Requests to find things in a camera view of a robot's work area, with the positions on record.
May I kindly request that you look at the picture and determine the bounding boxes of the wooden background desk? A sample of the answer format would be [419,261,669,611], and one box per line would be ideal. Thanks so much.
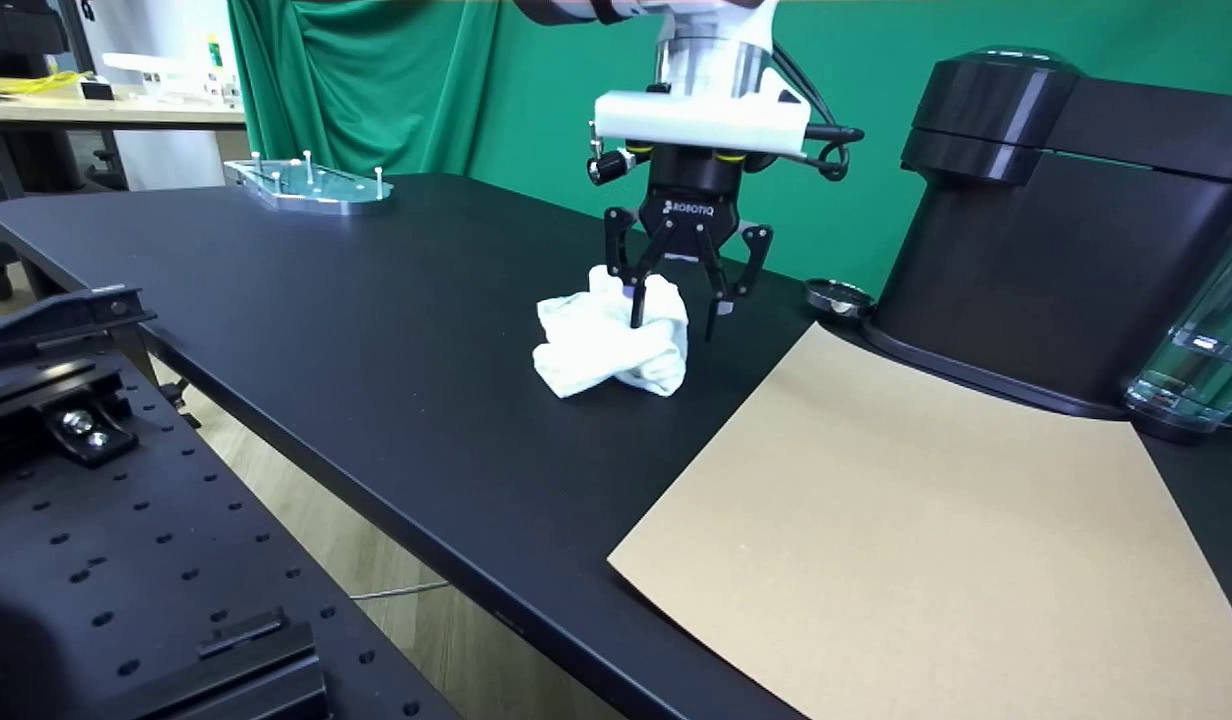
[0,90,251,136]

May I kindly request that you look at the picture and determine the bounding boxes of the large black machine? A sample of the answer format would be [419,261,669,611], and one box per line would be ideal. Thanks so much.
[860,49,1232,422]

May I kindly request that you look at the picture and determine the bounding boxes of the black rectangular block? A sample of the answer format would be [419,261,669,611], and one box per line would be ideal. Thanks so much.
[104,611,336,720]

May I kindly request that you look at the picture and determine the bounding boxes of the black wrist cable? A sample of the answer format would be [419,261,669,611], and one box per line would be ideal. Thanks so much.
[771,49,868,184]

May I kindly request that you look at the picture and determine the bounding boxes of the green backdrop curtain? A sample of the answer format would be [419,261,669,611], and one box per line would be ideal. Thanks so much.
[226,0,1232,292]

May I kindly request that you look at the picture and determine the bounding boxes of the white box on desk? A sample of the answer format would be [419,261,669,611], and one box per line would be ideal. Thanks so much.
[80,0,249,111]

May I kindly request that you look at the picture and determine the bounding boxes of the black perforated breadboard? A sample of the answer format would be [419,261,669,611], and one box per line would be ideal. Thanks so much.
[0,355,462,720]

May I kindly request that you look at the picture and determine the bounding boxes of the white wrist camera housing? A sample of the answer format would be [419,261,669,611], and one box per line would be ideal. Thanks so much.
[591,85,816,155]

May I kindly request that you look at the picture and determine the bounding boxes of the black flat bracket plate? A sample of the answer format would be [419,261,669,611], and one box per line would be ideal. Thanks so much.
[0,279,155,372]

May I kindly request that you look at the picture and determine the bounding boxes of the yellow flat item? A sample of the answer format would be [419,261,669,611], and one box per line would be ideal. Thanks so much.
[0,68,88,102]

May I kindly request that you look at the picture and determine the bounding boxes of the black clamp with silver bolt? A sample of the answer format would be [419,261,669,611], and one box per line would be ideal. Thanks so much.
[36,385,144,466]

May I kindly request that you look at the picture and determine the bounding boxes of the clear plastic tank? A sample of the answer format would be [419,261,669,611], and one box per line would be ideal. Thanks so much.
[1123,225,1232,444]

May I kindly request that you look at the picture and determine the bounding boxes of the white towel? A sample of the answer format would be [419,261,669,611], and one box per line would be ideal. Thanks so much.
[527,261,696,398]

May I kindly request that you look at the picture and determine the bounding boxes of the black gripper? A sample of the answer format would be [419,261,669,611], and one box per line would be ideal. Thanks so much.
[601,142,781,332]

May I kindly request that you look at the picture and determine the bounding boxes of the brown cardboard sheet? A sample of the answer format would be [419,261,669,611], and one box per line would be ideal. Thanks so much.
[604,319,1232,720]

